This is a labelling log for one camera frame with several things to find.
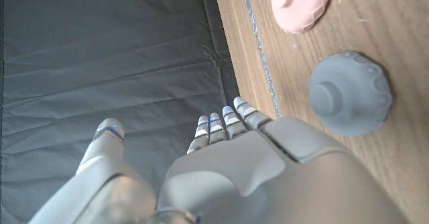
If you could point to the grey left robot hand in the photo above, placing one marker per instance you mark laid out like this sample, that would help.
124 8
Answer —
254 183

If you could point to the grey tape outline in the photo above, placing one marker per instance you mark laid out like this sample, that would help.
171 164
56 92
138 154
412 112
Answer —
259 49

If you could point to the black backdrop curtain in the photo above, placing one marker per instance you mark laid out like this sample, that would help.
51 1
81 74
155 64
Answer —
100 66

